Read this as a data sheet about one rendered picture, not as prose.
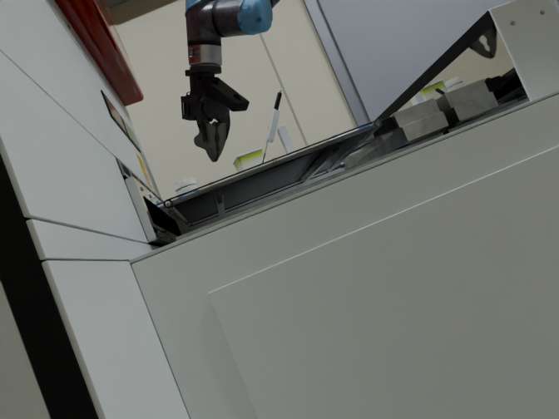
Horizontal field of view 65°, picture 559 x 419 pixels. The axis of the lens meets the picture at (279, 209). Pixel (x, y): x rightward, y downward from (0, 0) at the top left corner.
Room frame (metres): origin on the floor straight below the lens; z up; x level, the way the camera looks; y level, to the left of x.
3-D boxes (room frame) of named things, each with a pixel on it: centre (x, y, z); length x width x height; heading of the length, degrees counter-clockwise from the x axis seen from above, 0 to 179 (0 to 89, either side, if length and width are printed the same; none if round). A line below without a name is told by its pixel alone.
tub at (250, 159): (1.20, 0.03, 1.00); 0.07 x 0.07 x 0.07; 18
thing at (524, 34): (0.85, -0.36, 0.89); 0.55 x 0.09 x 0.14; 9
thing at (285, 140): (1.12, -0.07, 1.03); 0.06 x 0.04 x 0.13; 99
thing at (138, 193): (0.82, 0.21, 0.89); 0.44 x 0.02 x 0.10; 9
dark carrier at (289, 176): (0.86, 0.00, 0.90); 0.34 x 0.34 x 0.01; 9
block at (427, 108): (0.76, -0.28, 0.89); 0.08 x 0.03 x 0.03; 99
